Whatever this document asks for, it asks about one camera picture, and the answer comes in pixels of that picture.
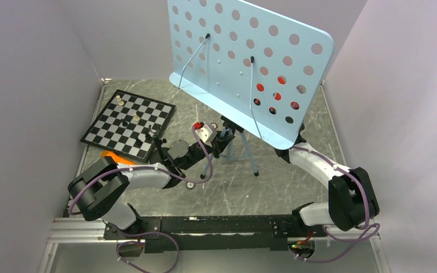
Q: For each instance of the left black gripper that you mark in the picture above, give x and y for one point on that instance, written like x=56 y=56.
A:
x=219 y=144

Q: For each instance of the black poker chip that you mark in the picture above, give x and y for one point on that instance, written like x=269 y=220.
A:
x=190 y=185

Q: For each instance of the light blue music stand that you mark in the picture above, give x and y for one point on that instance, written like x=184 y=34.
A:
x=221 y=49

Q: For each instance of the electronics board right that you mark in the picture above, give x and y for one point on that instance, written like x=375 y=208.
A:
x=302 y=249

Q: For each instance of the black chess piece front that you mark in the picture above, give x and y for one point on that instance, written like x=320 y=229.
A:
x=138 y=142

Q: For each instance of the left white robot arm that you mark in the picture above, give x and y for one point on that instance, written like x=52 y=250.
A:
x=96 y=192

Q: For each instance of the black microphone desk stand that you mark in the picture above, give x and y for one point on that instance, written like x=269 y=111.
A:
x=159 y=155

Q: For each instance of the red sheet music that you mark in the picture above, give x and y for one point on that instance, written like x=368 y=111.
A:
x=276 y=95

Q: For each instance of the black white chessboard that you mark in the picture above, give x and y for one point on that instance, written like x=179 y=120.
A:
x=106 y=131

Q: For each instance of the orange toy microphone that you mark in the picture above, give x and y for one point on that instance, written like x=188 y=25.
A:
x=117 y=158

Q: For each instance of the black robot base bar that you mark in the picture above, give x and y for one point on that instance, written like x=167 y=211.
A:
x=273 y=232

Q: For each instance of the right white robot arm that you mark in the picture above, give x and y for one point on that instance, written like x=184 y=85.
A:
x=352 y=202

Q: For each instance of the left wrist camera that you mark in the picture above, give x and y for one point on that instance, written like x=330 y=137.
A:
x=205 y=131

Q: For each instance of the small electronics box left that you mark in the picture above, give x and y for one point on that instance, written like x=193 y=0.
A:
x=130 y=250

